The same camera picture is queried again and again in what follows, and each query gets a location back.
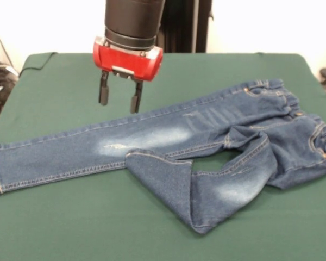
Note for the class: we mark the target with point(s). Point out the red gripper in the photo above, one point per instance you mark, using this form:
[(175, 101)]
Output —
[(125, 61)]

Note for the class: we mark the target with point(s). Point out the blue denim jeans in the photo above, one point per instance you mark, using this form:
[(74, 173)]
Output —
[(152, 163)]

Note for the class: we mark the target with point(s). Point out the dark green table cloth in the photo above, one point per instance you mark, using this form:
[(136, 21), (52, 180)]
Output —
[(70, 231)]

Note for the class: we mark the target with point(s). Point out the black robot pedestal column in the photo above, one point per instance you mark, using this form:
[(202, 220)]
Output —
[(184, 27)]

